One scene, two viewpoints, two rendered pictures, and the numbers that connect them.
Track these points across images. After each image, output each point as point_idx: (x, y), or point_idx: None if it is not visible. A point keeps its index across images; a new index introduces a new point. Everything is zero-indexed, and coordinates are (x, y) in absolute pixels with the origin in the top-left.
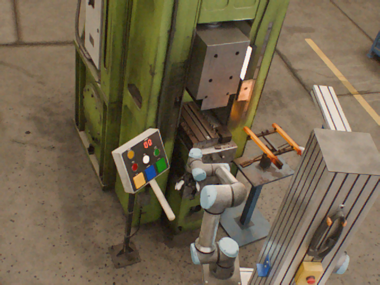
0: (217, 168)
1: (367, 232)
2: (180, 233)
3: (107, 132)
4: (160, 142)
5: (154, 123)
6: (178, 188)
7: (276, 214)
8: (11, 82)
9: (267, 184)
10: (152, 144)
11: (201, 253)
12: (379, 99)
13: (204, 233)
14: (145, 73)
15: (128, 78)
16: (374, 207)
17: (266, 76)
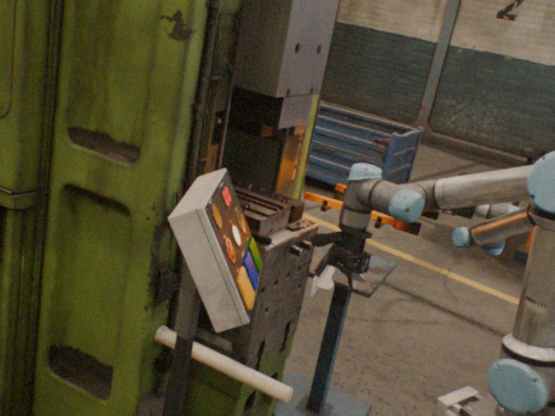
0: (435, 183)
1: (470, 360)
2: None
3: (10, 283)
4: (237, 199)
5: (181, 184)
6: (327, 285)
7: (344, 379)
8: None
9: (295, 342)
10: (231, 201)
11: (547, 369)
12: (326, 212)
13: (552, 302)
14: (153, 48)
15: (68, 113)
16: (443, 326)
17: (321, 85)
